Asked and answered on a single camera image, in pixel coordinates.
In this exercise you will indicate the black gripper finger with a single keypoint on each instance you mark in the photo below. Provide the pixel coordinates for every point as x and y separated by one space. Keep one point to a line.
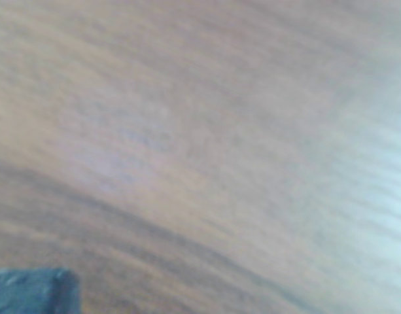
30 291

